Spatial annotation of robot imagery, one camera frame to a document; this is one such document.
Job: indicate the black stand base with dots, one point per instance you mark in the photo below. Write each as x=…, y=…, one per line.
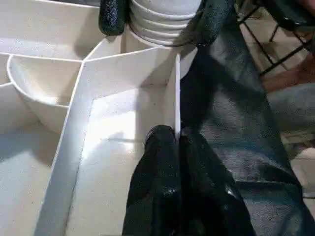
x=290, y=19

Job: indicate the white plastic table leg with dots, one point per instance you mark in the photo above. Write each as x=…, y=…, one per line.
x=165, y=19

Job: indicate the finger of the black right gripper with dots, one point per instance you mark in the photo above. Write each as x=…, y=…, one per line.
x=114, y=17
x=211, y=22

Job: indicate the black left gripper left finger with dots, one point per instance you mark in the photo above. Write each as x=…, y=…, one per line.
x=155, y=191

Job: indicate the black work mat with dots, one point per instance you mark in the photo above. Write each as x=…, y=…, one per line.
x=236, y=147

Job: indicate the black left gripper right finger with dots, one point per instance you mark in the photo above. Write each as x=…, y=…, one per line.
x=211, y=201

